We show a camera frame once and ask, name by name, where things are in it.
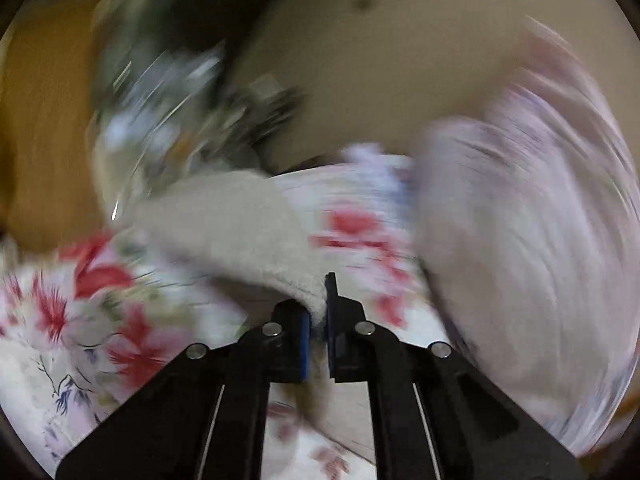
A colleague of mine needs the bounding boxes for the beige cable knit sweater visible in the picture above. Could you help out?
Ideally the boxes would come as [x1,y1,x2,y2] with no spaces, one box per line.
[126,170,326,326]

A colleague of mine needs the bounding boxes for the floral bed sheet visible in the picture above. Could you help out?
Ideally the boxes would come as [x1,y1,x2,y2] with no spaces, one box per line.
[1,144,445,477]

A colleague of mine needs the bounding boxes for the pale pink floral pillow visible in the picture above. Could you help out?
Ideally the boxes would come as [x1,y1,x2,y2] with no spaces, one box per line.
[414,21,639,456]

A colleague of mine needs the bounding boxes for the cluttered bedside items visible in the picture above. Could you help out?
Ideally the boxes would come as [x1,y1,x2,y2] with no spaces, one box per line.
[92,0,304,222]

